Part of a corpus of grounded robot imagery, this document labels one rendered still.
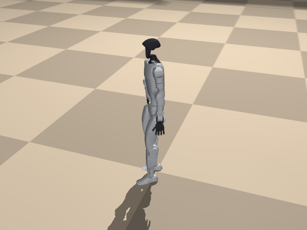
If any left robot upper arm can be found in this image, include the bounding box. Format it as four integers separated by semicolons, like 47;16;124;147
153;66;165;99

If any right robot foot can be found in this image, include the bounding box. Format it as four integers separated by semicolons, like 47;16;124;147
142;163;162;171

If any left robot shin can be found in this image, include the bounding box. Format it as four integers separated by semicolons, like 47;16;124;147
146;148;158;179

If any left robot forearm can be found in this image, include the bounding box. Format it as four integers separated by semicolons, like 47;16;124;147
156;93;165;121

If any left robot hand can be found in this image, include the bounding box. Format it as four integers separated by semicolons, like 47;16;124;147
152;117;165;135

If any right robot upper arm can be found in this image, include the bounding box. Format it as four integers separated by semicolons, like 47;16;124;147
143;59;148;87

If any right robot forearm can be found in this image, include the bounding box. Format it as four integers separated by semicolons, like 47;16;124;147
145;87;151;101

